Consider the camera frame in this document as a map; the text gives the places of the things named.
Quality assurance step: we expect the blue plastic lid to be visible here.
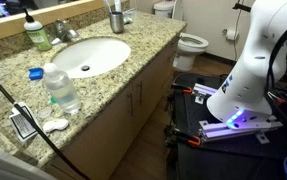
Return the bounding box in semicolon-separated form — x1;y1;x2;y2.
28;67;44;81

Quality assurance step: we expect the white oval sink basin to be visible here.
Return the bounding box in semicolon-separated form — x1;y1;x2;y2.
51;37;132;80

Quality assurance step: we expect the chrome sink faucet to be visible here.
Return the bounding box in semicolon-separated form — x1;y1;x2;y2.
51;18;80;46

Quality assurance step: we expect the orange black clamp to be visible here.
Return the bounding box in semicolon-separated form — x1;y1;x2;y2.
165;126;202;148
171;83;193;95

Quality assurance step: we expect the light wooden vanity cabinet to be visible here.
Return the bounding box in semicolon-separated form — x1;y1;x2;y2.
44;33;181;180

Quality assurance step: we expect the white toilet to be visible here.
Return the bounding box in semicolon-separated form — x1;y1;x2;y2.
153;0;210;72

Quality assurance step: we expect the white toothpaste tube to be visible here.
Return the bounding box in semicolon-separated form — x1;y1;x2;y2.
123;15;134;25

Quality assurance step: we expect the stainless steel cup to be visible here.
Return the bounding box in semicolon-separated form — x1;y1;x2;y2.
109;11;125;34

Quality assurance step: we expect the clear plastic bottle white cap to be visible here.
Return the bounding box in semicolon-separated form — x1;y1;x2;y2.
42;62;82;115

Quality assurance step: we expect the white electric toothbrush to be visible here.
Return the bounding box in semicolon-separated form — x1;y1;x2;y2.
113;0;123;13

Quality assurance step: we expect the toothbrush in cup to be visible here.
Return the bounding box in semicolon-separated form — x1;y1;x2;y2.
102;0;113;15

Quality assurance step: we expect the black robot cart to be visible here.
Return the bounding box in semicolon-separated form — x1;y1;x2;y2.
166;72;287;180

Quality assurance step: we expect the clear round plastic cap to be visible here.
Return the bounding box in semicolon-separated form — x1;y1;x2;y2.
37;107;52;120

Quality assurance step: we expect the toilet paper roll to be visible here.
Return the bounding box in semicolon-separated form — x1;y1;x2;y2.
221;28;239;42

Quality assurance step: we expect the green soap pump dispenser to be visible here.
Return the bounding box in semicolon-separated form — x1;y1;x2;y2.
22;7;53;52

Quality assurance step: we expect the white warning tag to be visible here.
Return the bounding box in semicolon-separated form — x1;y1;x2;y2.
8;101;41;144

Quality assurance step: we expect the metal cabinet door handle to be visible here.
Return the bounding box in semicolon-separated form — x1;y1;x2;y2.
126;92;135;118
136;80;144;107

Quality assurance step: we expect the metal drawer handle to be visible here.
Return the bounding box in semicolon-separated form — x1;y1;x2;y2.
170;36;180;48
167;51;178;63

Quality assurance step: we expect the short aluminium extrusion rail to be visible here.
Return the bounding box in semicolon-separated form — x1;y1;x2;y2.
192;83;218;105

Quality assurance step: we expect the long aluminium extrusion rail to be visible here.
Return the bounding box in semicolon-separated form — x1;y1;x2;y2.
198;116;284;145

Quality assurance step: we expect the long black cable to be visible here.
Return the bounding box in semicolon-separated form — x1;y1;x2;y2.
0;65;91;180

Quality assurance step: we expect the wood framed wall mirror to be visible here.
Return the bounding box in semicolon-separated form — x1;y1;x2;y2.
0;0;106;45

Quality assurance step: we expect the black wall bracket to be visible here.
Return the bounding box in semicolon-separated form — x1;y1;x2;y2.
232;2;253;14

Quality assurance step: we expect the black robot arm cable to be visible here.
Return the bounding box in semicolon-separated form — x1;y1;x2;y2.
265;14;287;101

